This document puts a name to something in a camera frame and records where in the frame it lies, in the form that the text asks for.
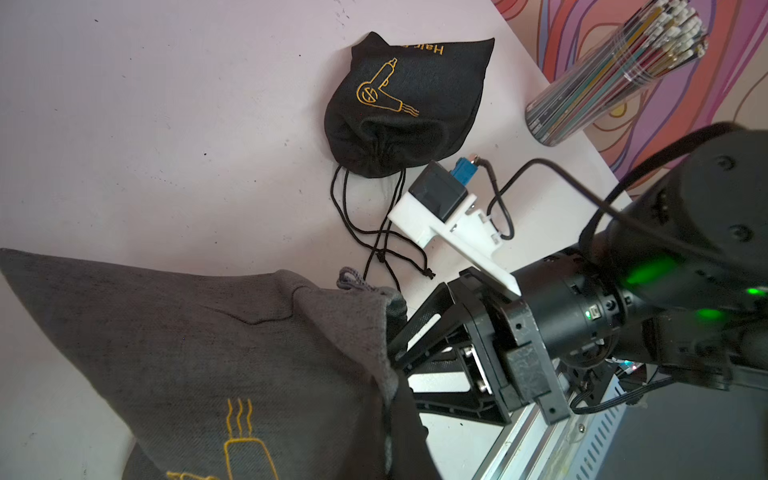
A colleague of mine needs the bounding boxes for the grey hair dryer pouch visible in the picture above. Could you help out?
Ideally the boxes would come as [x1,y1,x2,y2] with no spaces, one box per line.
[1,249,439,479]

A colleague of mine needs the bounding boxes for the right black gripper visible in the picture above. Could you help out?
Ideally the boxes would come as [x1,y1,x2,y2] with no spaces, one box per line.
[388,248,636,426]

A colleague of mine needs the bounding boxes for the black hair dryer pouch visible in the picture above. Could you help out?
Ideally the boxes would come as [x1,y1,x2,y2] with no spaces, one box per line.
[323,32,495,180]

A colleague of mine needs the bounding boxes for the metal cup of pencils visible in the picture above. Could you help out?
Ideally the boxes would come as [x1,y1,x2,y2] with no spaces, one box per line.
[525,1,708,146]

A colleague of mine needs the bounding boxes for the aluminium frame rail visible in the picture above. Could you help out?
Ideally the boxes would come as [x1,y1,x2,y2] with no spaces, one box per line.
[474,405,627,479]

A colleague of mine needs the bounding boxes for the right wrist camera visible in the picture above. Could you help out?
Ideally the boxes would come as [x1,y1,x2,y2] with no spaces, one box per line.
[387,155,521,295]

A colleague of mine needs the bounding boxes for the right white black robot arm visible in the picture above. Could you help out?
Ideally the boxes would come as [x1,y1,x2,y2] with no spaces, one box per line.
[388,122,767,425]

